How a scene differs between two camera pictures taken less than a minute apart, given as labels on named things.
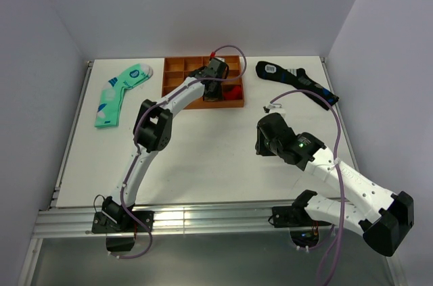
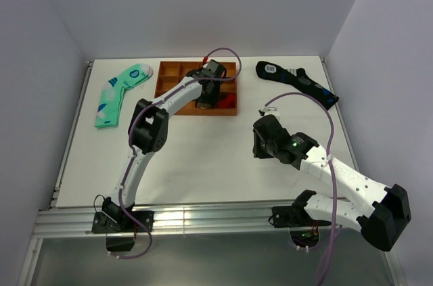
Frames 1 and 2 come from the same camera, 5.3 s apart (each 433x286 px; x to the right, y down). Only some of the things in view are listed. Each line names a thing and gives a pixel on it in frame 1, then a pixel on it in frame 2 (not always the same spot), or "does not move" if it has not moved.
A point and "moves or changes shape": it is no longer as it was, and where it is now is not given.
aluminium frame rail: (185, 220) does not move
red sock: (236, 94) -> (228, 103)
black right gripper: (259, 146) does not move
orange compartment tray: (176, 69) moves or changes shape
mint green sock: (108, 110) does not move
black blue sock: (298, 79) does not move
